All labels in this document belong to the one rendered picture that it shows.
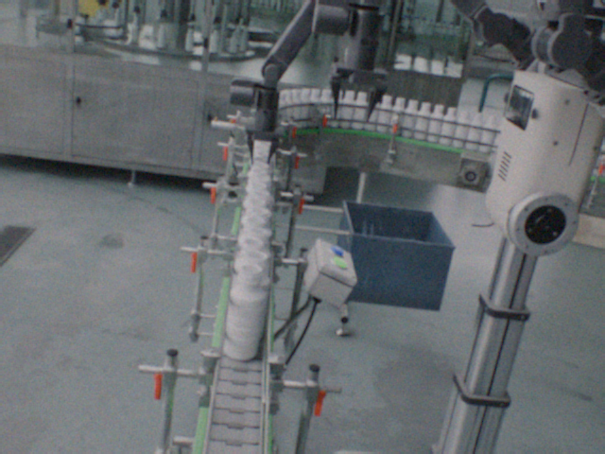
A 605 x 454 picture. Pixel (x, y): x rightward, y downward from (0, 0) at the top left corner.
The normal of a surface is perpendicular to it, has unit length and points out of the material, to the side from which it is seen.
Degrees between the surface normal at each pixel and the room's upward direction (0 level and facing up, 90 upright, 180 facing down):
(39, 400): 0
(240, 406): 0
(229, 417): 0
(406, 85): 90
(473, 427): 90
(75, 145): 90
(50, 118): 90
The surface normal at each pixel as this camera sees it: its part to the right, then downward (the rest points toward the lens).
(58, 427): 0.15, -0.93
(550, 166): 0.00, 0.51
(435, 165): -0.27, 0.29
